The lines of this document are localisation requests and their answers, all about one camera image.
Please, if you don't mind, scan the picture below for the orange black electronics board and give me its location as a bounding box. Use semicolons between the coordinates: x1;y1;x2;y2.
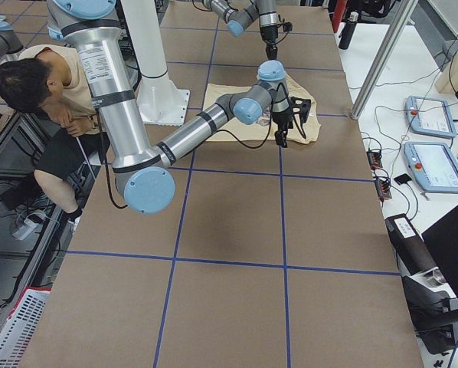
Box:
366;150;383;169

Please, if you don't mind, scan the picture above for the black box with label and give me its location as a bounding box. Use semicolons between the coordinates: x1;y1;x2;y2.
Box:
384;214;438;276

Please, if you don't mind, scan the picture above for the white plastic basket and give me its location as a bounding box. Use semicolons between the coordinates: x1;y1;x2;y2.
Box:
0;287;51;367

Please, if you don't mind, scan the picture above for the aluminium frame post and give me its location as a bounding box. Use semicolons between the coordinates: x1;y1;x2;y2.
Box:
350;0;418;120

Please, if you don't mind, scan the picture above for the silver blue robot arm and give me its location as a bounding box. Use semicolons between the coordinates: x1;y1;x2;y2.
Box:
191;0;282;60
47;1;294;214

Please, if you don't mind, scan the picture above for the beige long sleeve shirt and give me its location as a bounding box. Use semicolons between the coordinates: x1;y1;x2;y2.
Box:
203;74;321;144

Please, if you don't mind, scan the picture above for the black water bottle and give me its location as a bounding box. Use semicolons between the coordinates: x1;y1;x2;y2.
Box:
339;11;359;50

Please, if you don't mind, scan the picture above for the blue teach pendant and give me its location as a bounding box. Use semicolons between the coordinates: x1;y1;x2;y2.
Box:
403;142;458;194
404;95;456;139

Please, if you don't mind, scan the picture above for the white power strip on floor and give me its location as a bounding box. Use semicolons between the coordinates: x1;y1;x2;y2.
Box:
11;212;44;241

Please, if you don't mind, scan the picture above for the person in beige shirt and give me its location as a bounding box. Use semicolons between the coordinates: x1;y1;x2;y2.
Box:
0;44;109;228

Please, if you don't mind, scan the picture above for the upper blue teach pendant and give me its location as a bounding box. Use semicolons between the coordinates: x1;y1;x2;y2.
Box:
404;95;456;139

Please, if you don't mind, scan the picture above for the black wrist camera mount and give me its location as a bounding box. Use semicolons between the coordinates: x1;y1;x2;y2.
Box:
290;97;312;124
279;21;293;33

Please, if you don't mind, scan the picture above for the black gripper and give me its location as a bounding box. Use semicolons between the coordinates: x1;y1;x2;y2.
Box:
273;109;293;147
260;25;278;59

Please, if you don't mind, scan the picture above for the lower blue teach pendant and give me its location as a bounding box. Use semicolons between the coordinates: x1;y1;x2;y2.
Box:
403;142;458;194

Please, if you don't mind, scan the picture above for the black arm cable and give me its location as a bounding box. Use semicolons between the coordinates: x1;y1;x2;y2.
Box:
192;0;291;45
94;82;309;210

